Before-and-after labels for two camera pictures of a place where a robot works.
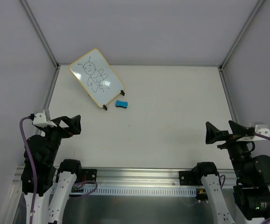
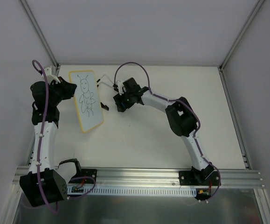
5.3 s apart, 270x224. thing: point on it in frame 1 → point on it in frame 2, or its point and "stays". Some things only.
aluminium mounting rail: x=98 y=177 stays
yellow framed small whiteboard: x=93 y=72 → x=87 y=98
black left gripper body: x=58 y=127 → x=67 y=87
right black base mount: x=187 y=178 stays
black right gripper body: x=229 y=136 → x=118 y=100
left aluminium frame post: x=45 y=44 stays
